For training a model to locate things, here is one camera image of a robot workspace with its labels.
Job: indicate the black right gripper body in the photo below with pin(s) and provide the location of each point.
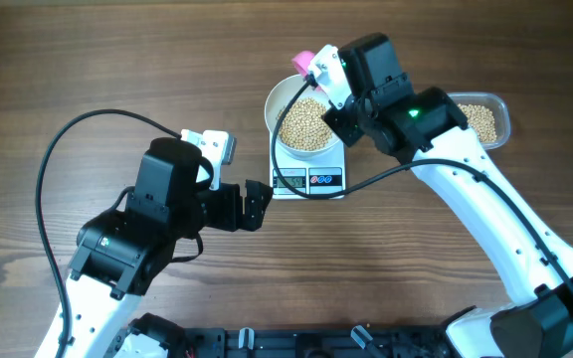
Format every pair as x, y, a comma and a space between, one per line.
343, 122

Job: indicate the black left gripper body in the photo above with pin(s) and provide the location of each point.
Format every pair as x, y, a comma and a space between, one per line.
220, 209

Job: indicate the pink plastic measuring scoop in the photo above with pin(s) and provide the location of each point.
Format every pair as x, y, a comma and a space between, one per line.
307, 63

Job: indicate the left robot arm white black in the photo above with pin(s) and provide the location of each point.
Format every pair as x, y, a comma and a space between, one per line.
120, 252

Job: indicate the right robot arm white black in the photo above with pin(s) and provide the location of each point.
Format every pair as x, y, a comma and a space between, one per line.
429, 135

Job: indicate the soybeans in white bowl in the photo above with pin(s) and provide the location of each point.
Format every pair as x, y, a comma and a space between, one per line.
303, 127

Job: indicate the white bowl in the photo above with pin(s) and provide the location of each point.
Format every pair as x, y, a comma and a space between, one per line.
283, 93

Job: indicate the white digital kitchen scale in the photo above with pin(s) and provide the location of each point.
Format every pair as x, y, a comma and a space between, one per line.
314, 172

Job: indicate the clear plastic container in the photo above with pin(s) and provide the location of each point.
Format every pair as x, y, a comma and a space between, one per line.
498, 108

